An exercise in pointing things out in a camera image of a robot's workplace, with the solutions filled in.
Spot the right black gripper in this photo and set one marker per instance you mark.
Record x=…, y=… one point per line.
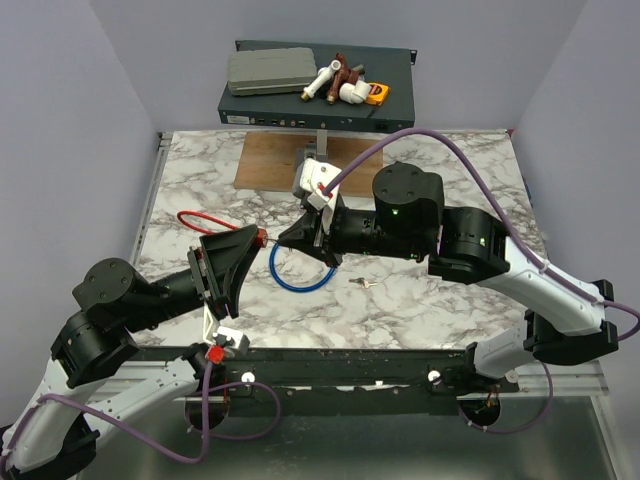
x=307, y=235

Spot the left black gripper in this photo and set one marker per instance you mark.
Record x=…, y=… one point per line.
x=229, y=256

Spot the blue cable lock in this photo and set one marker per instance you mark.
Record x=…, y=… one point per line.
x=299, y=289

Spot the red cable lock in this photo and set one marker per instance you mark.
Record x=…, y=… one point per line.
x=183, y=217

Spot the silver key bunch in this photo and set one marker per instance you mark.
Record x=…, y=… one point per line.
x=362, y=282

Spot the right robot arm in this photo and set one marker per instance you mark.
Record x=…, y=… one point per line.
x=564, y=323

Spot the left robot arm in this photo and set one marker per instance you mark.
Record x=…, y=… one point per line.
x=53, y=438

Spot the white elbow pipe fitting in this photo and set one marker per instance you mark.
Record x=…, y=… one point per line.
x=354, y=93

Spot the wooden board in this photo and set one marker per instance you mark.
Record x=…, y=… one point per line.
x=268, y=162

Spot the yellow tape measure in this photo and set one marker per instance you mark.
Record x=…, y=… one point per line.
x=377, y=94

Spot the white straight pipe fitting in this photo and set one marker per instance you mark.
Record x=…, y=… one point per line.
x=324, y=75

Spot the brown pipe fitting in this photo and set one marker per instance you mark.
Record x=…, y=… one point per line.
x=344, y=74

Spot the grey plastic case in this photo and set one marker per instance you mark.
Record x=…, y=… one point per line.
x=270, y=71

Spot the dark teal rack device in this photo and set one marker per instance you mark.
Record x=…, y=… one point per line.
x=390, y=67

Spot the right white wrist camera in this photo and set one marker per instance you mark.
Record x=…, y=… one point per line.
x=311, y=177

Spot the metal stand post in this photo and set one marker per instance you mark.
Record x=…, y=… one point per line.
x=315, y=149

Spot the black mounting rail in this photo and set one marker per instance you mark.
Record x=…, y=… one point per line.
x=348, y=382

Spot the aluminium frame profile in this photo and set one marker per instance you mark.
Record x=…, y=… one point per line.
x=529, y=380

